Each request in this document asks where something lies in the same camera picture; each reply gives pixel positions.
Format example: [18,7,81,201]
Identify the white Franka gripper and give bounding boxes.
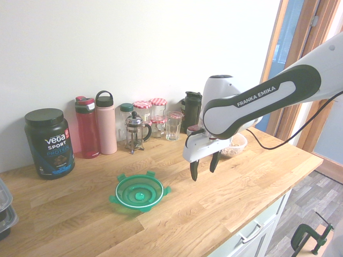
[183,133,233,182]

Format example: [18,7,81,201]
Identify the green round container lid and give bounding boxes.
[108,171,172,215]

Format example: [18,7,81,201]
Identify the clear plastic food bowl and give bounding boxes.
[221,133,249,158]

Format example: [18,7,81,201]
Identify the glass jar green lid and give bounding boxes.
[118,103,134,142]

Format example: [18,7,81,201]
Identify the black takeaway container clear lid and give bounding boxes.
[0,205,20,241]
[0,178,13,212]

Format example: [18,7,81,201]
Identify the cereal rings heap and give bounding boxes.
[222,141,243,156]

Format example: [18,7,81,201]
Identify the clear drinking glass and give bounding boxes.
[165,111,184,142]

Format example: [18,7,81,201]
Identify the black shaker bottle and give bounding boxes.
[181,90,202,134]

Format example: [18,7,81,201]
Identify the glass French press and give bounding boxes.
[124,111,153,155]

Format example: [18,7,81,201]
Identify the white cabinet front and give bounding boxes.
[211,187,293,257]

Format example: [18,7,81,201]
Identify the pink insulated bottle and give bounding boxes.
[95,90,118,155]

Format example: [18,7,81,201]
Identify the green metal clamp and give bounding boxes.
[290,213,334,255]

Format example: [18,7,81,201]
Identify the red water bottle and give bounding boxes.
[74,95,101,159]

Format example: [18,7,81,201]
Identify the black Vega protein tub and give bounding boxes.
[24,108,76,180]

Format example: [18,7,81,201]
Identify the thin black cable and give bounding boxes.
[246,90,343,150]

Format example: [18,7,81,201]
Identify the metal drawer handle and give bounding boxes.
[237,224,262,241]

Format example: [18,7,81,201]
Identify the wooden door frame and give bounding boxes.
[259,0,343,185]

